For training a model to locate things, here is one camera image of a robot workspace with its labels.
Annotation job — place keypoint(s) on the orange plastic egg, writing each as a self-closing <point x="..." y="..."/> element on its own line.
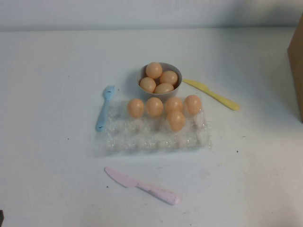
<point x="164" y="88"/>
<point x="169" y="78"/>
<point x="154" y="107"/>
<point x="154" y="70"/>
<point x="147" y="84"/>
<point x="135" y="108"/>
<point x="174" y="104"/>
<point x="175" y="120"/>
<point x="193" y="104"/>

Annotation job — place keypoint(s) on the clear plastic egg tray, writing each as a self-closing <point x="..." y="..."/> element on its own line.
<point x="142" y="142"/>

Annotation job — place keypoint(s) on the brown cardboard box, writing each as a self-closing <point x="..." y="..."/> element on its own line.
<point x="298" y="71"/>

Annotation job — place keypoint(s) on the grey round bowl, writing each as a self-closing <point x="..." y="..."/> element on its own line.
<point x="151" y="95"/>

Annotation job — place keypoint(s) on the blue plastic fork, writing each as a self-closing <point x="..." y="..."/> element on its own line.
<point x="104" y="111"/>

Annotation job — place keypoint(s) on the yellow plastic knife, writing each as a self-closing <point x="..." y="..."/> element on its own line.
<point x="213" y="94"/>

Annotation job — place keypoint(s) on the pink plastic knife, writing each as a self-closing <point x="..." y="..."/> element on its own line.
<point x="142" y="185"/>

